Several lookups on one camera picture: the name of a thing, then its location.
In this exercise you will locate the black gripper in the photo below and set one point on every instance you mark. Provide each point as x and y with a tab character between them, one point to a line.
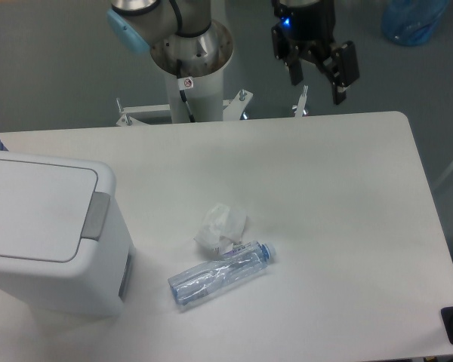
307	27

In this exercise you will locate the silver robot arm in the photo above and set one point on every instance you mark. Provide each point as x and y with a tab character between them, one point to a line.
153	21

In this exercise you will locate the white trash can lid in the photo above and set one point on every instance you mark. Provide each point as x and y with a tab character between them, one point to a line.
44	203

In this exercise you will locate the white trash can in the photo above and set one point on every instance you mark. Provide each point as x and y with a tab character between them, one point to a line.
93	282

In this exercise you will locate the blue plastic bag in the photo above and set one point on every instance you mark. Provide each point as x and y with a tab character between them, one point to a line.
412	23

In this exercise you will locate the crumpled white tissue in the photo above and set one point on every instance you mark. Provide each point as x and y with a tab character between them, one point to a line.
221	229

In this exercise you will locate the clear plastic water bottle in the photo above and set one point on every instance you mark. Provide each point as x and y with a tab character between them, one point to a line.
201	282

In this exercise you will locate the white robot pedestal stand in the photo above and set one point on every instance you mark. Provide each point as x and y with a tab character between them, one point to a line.
190	99

